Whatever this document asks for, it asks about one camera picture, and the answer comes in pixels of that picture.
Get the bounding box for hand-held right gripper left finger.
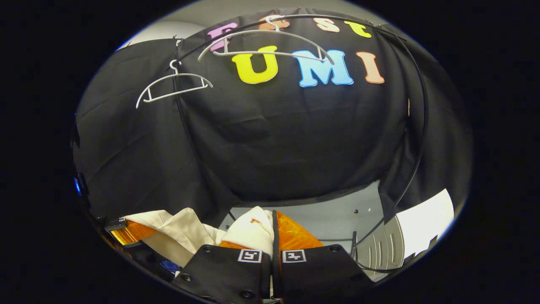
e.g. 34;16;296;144
172;210;278;304

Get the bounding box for black clothes rack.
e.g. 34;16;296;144
171;14;430;273

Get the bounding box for black backdrop cloth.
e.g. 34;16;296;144
72;8;473;220

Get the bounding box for white hanger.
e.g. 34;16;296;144
135;59;213;109
197;15;336;66

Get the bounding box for grey ribbed panel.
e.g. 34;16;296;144
358;215;405;271

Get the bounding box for cream shirt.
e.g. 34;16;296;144
124;206;275;267

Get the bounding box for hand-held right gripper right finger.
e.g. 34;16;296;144
276;210;375;304

